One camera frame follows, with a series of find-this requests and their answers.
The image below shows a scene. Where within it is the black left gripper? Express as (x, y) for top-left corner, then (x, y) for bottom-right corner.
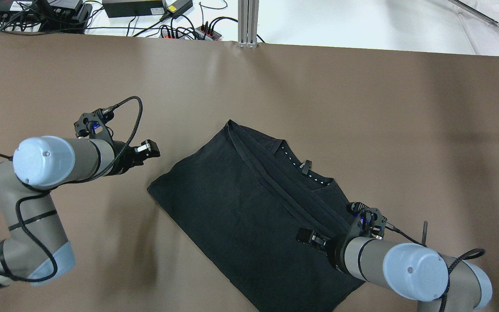
(112, 140), (161, 176)

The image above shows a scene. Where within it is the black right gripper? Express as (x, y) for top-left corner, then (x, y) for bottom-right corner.
(296, 229), (346, 274)

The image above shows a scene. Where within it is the black printed t-shirt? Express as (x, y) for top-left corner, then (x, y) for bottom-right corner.
(147, 120), (363, 312)

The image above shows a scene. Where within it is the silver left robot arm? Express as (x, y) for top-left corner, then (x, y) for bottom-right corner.
(0, 136), (160, 289)

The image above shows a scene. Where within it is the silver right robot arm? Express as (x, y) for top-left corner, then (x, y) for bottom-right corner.
(296, 228), (493, 312)

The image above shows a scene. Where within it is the red black power strip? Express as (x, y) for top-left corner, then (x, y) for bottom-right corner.
(157, 23), (223, 41)

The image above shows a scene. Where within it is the black power adapter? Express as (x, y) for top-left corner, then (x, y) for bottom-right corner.
(159, 0), (193, 22)

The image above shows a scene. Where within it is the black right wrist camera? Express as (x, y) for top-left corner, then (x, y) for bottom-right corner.
(347, 202), (396, 240)

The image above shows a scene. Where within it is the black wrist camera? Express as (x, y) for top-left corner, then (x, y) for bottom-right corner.
(347, 202), (396, 240)
(74, 108), (114, 143)

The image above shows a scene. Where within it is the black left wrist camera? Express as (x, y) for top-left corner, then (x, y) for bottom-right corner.
(74, 108), (114, 143)

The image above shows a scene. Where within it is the aluminium cage frame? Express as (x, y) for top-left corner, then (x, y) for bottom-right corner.
(237, 0), (259, 49)

